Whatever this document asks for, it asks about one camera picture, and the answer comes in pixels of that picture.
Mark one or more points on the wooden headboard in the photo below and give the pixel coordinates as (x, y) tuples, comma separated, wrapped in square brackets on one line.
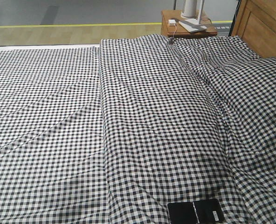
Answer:
[(255, 23)]

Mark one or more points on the black white checkered duvet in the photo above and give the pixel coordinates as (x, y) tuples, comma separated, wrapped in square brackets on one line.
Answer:
[(188, 120)]

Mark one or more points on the black smartphone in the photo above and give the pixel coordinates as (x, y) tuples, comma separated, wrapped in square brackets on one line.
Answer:
[(198, 212)]

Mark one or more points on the black white checkered bedsheet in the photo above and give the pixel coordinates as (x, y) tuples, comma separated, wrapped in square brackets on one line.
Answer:
[(51, 152)]

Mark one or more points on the white desk lamp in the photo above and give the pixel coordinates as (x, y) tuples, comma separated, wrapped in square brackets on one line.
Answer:
[(191, 16)]

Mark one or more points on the wooden nightstand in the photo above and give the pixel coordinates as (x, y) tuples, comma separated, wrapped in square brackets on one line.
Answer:
[(179, 32)]

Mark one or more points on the white power adapter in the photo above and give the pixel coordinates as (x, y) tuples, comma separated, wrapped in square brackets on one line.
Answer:
[(171, 22)]

